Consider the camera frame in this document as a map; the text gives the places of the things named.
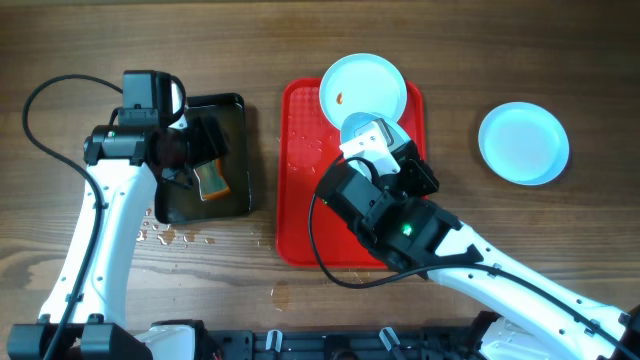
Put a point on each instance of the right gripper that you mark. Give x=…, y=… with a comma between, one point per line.
x=407, y=158

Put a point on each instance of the green orange sponge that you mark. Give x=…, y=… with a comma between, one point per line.
x=212, y=183

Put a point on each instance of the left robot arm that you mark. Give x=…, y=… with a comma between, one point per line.
x=84, y=316

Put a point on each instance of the black water tray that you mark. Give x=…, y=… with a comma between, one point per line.
x=180, y=202

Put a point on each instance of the red plastic tray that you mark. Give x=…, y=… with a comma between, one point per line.
x=308, y=144

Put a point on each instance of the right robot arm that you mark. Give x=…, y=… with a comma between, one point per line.
x=383, y=203

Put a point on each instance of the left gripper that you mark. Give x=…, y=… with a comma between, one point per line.
x=210, y=142

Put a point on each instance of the light blue plate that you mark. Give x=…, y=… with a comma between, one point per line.
x=524, y=143
x=350, y=122
x=362, y=82

